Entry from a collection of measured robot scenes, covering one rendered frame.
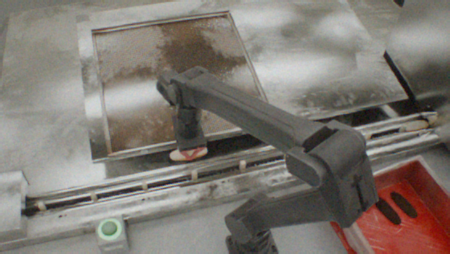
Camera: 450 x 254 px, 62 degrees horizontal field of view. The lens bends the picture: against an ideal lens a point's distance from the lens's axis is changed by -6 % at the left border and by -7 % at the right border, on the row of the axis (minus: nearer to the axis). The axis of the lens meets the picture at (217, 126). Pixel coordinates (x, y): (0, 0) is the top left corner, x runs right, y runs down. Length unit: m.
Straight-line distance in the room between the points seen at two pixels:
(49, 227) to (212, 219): 0.42
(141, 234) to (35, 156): 0.43
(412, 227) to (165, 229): 0.68
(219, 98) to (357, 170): 0.28
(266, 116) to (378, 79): 0.85
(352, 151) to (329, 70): 0.83
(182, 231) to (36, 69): 0.86
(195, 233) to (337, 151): 0.58
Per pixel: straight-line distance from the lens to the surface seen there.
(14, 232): 1.06
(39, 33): 1.78
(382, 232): 1.16
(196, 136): 0.95
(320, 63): 1.41
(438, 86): 1.37
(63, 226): 1.07
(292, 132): 0.61
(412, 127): 1.40
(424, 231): 1.22
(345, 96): 1.35
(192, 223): 1.07
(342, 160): 0.57
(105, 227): 0.99
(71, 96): 1.43
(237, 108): 0.69
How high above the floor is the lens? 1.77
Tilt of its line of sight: 48 degrees down
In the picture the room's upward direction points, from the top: 3 degrees clockwise
